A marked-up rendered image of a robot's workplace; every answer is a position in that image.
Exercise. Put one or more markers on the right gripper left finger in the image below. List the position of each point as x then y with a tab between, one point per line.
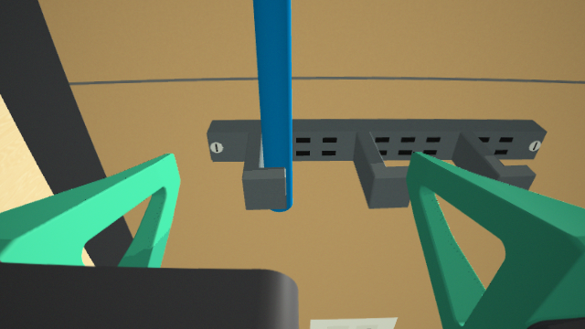
54	229

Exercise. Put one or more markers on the blue bar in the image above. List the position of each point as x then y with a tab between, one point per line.
273	35

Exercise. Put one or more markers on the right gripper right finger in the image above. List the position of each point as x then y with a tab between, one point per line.
543	274

